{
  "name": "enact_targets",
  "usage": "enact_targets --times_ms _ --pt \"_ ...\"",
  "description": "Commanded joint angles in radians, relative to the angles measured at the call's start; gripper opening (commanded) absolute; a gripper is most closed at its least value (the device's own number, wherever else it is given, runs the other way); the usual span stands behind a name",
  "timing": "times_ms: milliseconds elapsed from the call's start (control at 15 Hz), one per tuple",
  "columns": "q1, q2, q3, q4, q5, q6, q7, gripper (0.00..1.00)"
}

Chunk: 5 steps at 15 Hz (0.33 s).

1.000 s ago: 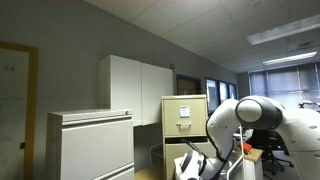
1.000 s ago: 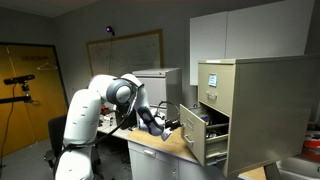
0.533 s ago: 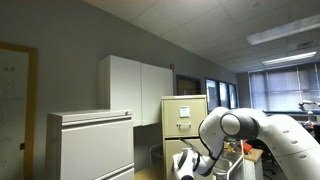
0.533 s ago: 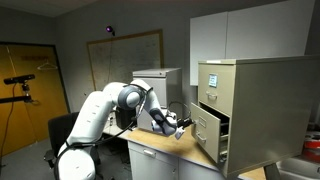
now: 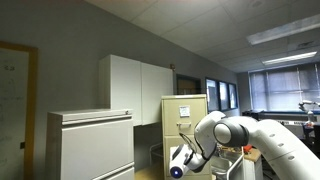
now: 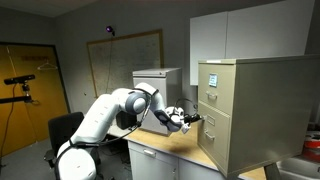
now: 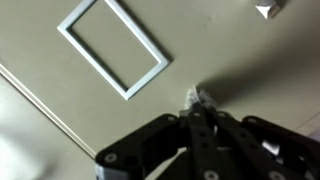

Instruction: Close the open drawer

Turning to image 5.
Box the wood framed whiteboard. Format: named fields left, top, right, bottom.
left=0, top=40, right=39, bottom=180

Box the beige vertical file cabinet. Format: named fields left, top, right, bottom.
left=161, top=94, right=214, bottom=180

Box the window with grey blinds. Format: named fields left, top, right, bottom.
left=248, top=61, right=320, bottom=113

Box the wooden table top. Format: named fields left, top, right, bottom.
left=242, top=147, right=263, bottom=163

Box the dark interior window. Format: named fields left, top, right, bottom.
left=218, top=80, right=230, bottom=112
left=205, top=77, right=221, bottom=113
left=228, top=82, right=239, bottom=110

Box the small fluorescent ceiling light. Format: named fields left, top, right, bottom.
left=261, top=50, right=318, bottom=66

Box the white paper label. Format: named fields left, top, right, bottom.
left=178, top=105, right=191, bottom=118

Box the large fluorescent ceiling light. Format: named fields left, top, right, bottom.
left=246, top=13, right=320, bottom=46

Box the dark framed doorway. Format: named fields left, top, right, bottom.
left=175, top=73, right=203, bottom=96

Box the beige drawer handle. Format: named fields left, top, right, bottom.
left=176, top=121, right=193, bottom=129

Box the white wall cabinet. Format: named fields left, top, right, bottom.
left=98, top=54, right=175, bottom=127

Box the metal sink basin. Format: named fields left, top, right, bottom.
left=210, top=148, right=244, bottom=176

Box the white lateral file cabinet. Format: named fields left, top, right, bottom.
left=45, top=108, right=136, bottom=180

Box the white metal tube frame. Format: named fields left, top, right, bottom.
left=225, top=154, right=245, bottom=180

